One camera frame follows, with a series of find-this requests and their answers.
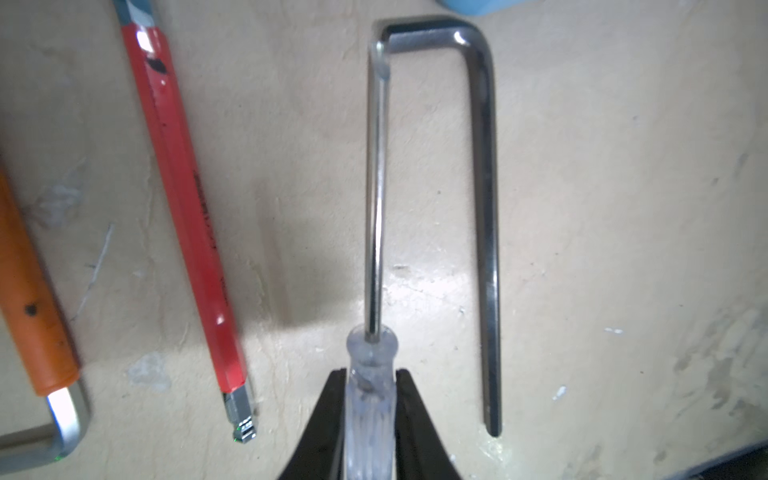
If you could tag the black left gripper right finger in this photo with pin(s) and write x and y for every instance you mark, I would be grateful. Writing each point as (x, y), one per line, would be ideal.
(419, 452)

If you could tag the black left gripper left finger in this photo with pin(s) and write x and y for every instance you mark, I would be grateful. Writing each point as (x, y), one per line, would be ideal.
(319, 453)

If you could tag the orange sleeved hex key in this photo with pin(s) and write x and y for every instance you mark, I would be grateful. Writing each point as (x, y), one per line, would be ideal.
(44, 345)

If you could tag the black hex key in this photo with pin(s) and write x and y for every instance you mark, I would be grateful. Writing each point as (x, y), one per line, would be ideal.
(442, 32)

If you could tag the red sleeved hex key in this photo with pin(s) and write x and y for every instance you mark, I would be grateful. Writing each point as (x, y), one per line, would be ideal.
(161, 100)

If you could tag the blue toolbox with clear lid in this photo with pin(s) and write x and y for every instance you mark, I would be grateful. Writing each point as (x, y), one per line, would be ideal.
(478, 7)

